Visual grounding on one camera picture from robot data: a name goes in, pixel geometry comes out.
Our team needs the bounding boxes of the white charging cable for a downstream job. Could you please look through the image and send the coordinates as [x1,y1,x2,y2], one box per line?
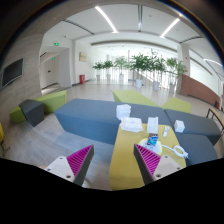
[161,144,189,159]

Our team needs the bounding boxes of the white tissue box stack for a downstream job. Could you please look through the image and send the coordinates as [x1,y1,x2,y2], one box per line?
[116,104,131,119]

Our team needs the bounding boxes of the yellow chair left edge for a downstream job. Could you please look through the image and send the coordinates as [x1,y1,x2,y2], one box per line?
[0,123,10,155]

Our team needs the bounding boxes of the blue white small box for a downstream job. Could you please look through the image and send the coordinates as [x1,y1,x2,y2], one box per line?
[147,133,158,146]

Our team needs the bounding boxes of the potted plant centre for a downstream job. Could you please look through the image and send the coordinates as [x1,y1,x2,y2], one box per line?
[131,53,149,88]

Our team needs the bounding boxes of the potted plant tall right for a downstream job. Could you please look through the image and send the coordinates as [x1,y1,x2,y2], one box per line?
[150,50,166,91]

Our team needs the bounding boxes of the green bench far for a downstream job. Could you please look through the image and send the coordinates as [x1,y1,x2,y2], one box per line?
[113,90,158,107]

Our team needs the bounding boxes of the green sofa left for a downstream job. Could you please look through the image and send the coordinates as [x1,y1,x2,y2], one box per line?
[10,90,67,123]

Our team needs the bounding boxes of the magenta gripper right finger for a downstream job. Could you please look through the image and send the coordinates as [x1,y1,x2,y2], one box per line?
[133,143,183,186]

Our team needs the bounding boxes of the yellow-green bench table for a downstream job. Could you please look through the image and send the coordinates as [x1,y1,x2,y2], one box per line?
[109,124,186,190]

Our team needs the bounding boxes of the green seat far right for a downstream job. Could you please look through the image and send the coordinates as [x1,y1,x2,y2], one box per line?
[162,97,191,113]

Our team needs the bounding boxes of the grey-blue right sofa block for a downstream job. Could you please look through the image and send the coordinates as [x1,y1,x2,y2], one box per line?
[165,109,221,166]

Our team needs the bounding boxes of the large grey-blue sofa block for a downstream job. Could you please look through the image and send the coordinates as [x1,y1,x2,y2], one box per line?
[54,97,173,146]

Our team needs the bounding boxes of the small white cube box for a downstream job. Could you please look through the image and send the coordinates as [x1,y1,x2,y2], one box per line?
[174,120,185,133]

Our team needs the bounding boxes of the brown reception counter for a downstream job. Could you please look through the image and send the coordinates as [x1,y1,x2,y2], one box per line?
[180,75,220,106]

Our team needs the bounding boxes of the potted plant far right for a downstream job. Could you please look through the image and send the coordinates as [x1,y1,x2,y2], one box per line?
[166,57,186,93]

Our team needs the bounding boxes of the black wall television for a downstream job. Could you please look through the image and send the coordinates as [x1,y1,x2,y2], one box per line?
[1,59,24,87]

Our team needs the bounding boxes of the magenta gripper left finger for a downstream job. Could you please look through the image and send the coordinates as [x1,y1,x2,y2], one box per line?
[44,144,95,187]

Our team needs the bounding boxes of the framed wall picture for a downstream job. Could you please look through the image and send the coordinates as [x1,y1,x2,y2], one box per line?
[79,52,87,62]

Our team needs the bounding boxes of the red bin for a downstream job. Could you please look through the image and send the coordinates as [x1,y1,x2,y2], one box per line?
[79,75,85,84]

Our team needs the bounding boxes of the clear plastic tissue pack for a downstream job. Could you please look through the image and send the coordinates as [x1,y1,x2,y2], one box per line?
[120,117,143,132]

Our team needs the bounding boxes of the potted plant far left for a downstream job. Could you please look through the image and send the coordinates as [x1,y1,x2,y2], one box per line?
[93,62,104,81]

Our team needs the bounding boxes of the white charger plug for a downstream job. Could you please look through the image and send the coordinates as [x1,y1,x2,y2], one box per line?
[163,126,169,137]

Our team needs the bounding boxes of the wooden chair right edge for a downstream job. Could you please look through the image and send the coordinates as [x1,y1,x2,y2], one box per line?
[206,107,224,135]

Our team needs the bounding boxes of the dark grey ottoman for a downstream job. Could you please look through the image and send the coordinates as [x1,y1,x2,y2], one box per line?
[19,99,44,127]

